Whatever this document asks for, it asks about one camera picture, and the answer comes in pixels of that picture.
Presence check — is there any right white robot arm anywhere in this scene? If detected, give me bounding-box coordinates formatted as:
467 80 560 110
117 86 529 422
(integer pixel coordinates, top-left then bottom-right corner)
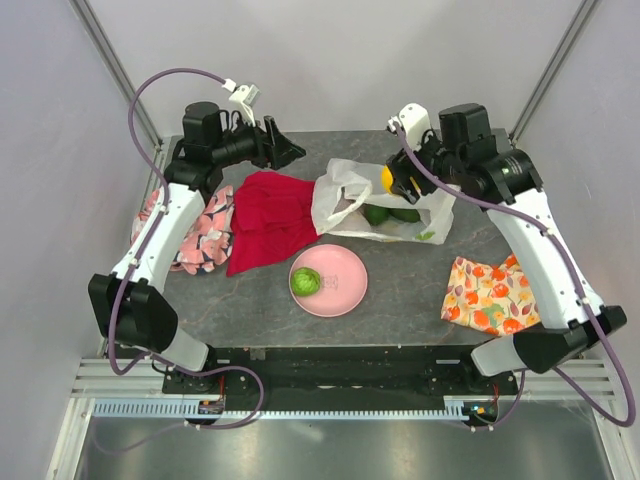
387 103 627 394

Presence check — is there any right aluminium frame post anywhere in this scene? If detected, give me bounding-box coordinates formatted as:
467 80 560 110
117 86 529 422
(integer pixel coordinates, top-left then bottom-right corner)
508 0 601 145

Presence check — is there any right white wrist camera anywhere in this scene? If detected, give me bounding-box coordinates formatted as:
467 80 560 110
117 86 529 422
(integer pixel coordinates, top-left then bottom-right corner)
387 103 431 150

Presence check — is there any yellow fake lemon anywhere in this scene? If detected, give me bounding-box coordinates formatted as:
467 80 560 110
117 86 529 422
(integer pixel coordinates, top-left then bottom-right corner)
381 166 400 196

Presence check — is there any pink navy floral cloth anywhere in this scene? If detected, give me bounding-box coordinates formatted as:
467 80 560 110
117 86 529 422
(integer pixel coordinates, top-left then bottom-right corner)
130 184 236 275

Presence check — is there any aluminium frame post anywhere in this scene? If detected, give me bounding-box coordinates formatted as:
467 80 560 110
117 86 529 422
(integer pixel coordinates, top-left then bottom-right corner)
508 0 601 145
69 0 163 147

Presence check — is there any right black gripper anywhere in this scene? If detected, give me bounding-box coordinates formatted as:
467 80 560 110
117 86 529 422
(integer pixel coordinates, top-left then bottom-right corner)
385 122 465 205

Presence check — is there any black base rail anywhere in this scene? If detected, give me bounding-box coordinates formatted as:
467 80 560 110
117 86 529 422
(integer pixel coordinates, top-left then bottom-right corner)
163 345 517 408

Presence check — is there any white slotted cable duct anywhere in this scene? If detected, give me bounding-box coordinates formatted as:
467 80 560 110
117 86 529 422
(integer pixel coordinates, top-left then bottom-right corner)
92 398 492 421

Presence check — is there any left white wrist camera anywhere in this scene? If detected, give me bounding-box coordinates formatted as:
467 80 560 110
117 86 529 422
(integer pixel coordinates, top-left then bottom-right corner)
222 78 260 126

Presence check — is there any red cloth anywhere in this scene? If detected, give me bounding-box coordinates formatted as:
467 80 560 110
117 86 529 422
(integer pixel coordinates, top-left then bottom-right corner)
227 171 319 277

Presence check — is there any pink plate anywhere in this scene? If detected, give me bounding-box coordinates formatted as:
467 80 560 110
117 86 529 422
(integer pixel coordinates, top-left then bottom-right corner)
288 244 368 318

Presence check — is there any left aluminium frame post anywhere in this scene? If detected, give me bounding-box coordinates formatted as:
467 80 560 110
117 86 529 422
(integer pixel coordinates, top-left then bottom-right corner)
69 0 163 147

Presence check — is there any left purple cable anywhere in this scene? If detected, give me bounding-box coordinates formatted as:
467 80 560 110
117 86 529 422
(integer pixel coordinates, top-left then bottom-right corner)
105 68 266 454

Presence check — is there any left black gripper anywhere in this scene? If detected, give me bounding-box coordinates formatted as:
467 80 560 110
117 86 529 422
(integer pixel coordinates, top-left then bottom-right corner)
212 111 306 172

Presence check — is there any light green fake fruit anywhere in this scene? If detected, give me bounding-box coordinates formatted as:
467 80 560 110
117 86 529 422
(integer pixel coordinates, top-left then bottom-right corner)
290 267 322 297

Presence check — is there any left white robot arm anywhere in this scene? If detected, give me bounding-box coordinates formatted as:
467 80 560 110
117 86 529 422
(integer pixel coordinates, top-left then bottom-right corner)
88 102 306 393

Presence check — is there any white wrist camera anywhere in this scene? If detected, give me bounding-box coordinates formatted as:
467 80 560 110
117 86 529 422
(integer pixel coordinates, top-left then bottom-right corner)
387 103 431 150
222 78 260 126

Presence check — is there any orange floral cloth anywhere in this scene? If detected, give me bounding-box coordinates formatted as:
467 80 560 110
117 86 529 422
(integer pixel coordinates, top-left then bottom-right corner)
441 254 540 336

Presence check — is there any dark green fake avocado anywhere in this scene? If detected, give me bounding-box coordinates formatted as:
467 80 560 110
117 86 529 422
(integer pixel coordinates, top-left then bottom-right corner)
363 204 390 226

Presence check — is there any white plastic bag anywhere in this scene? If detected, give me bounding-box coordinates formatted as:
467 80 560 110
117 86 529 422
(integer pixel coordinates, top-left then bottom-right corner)
311 159 455 245

